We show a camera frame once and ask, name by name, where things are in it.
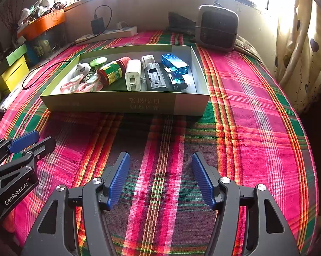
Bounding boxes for pile of assorted packets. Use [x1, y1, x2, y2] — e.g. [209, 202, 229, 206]
[17, 0, 70, 24]

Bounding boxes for white suction hook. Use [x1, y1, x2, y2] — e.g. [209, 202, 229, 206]
[74, 63, 91, 82]

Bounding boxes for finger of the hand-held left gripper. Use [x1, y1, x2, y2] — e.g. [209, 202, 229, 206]
[0, 130, 40, 160]
[0, 136, 56, 178]

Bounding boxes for dried branches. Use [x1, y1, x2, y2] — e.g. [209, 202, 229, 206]
[0, 3, 25, 38]

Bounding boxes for pink green plaid blanket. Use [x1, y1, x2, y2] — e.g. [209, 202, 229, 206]
[0, 29, 319, 256]

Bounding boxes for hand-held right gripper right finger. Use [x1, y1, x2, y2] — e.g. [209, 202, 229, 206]
[191, 153, 301, 256]

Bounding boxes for green lidded box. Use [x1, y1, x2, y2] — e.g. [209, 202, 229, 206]
[5, 44, 28, 66]

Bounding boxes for yellow box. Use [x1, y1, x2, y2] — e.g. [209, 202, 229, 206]
[0, 57, 30, 92]

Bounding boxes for white usb charger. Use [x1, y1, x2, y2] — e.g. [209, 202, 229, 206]
[125, 59, 142, 92]

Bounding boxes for patterned pillow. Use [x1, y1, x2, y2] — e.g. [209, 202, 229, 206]
[234, 37, 262, 59]

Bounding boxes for black grey speaker box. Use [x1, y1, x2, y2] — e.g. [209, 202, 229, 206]
[195, 4, 239, 52]

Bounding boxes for clear storage tank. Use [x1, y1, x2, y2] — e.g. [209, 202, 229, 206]
[27, 28, 69, 60]

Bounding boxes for black rectangular device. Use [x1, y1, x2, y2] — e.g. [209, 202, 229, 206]
[144, 63, 169, 91]

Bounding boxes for red capped small jar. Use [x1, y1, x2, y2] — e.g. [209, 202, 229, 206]
[97, 57, 132, 86]

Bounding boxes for white plastic bags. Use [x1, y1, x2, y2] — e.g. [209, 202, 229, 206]
[0, 85, 22, 114]

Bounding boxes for pale patterned curtain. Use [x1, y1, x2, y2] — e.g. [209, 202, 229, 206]
[275, 0, 321, 115]

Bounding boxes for blue box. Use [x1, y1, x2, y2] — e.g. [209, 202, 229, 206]
[25, 43, 37, 66]

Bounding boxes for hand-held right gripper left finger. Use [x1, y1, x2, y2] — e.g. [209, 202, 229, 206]
[21, 151, 131, 256]

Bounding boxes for green topped suction hook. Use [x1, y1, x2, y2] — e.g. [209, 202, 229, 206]
[89, 57, 108, 68]

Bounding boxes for black charging cable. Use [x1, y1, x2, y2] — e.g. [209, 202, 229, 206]
[22, 5, 113, 90]

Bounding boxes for blue usb tester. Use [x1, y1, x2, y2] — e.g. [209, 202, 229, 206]
[161, 54, 190, 76]

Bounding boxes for white power strip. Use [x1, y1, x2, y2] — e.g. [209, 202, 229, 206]
[75, 26, 138, 46]

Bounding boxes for black power adapter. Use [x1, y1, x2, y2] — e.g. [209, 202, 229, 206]
[91, 18, 105, 35]

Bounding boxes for green cardboard box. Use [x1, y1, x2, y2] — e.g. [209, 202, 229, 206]
[40, 44, 211, 117]

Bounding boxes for orange plastic tray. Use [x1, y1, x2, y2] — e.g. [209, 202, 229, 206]
[17, 9, 66, 41]

